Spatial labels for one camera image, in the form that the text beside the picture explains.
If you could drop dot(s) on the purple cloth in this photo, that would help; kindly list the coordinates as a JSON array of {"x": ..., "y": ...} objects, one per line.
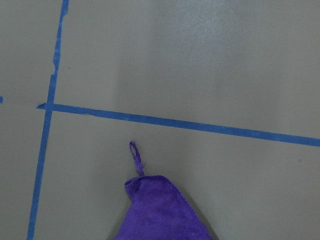
[{"x": 158, "y": 210}]

